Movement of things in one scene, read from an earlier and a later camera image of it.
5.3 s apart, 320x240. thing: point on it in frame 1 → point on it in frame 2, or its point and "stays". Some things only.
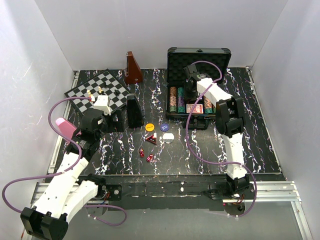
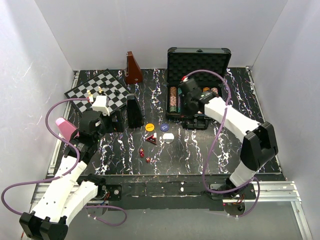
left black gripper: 119,124 stays
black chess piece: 117,92 stays
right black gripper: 187,96 → 190,113
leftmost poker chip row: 173,100 stays
